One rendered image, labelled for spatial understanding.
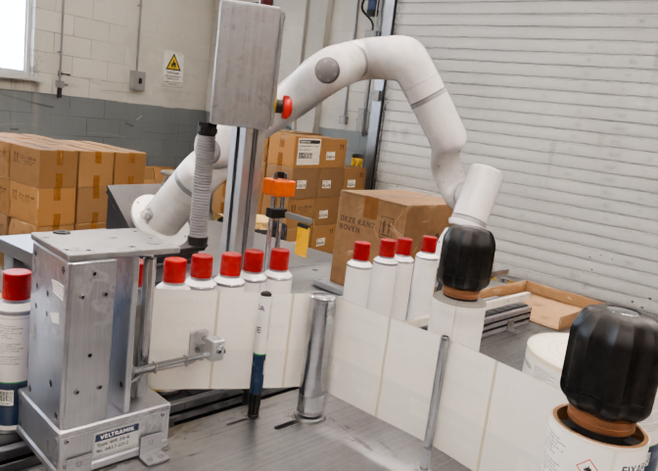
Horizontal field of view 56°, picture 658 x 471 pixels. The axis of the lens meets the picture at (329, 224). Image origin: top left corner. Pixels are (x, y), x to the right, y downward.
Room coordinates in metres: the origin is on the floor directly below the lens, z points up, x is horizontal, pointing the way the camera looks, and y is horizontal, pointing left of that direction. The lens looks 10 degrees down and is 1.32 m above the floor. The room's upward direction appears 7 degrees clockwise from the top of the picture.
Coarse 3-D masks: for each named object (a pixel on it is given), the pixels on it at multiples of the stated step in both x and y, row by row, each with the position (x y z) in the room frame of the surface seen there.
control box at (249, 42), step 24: (240, 24) 0.99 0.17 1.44; (264, 24) 0.99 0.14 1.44; (216, 48) 0.98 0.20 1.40; (240, 48) 0.99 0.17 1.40; (264, 48) 0.99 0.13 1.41; (216, 72) 0.98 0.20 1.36; (240, 72) 0.99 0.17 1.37; (264, 72) 0.99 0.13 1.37; (216, 96) 0.98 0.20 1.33; (240, 96) 0.99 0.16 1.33; (264, 96) 0.99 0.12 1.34; (216, 120) 0.98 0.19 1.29; (240, 120) 0.99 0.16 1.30; (264, 120) 1.00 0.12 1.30
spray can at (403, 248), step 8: (400, 240) 1.29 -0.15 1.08; (408, 240) 1.29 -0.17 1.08; (400, 248) 1.28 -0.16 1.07; (408, 248) 1.29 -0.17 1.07; (400, 256) 1.29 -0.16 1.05; (408, 256) 1.29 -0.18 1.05; (400, 264) 1.27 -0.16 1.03; (408, 264) 1.28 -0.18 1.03; (400, 272) 1.27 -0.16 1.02; (408, 272) 1.28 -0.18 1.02; (400, 280) 1.27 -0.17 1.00; (408, 280) 1.28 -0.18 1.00; (400, 288) 1.27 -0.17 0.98; (408, 288) 1.28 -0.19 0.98; (400, 296) 1.27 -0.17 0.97; (408, 296) 1.29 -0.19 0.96; (400, 304) 1.28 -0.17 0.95; (392, 312) 1.28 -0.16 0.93; (400, 312) 1.28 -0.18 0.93; (400, 320) 1.28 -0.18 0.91
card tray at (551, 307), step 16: (496, 288) 1.86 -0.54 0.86; (512, 288) 1.94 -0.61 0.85; (528, 288) 1.99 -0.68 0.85; (544, 288) 1.95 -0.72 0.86; (528, 304) 1.84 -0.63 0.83; (544, 304) 1.86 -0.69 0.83; (560, 304) 1.88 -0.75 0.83; (576, 304) 1.88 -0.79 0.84; (592, 304) 1.85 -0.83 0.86; (544, 320) 1.68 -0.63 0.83; (560, 320) 1.61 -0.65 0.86
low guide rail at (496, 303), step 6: (516, 294) 1.62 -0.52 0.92; (522, 294) 1.62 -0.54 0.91; (528, 294) 1.64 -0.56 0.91; (492, 300) 1.52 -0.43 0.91; (498, 300) 1.53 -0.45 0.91; (504, 300) 1.55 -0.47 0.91; (510, 300) 1.58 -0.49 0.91; (516, 300) 1.60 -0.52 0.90; (522, 300) 1.62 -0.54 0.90; (492, 306) 1.51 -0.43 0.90; (498, 306) 1.54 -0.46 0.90; (414, 318) 1.29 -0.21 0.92; (420, 318) 1.30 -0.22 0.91; (426, 318) 1.31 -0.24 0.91; (414, 324) 1.28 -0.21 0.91; (420, 324) 1.30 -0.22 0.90; (426, 324) 1.31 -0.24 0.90
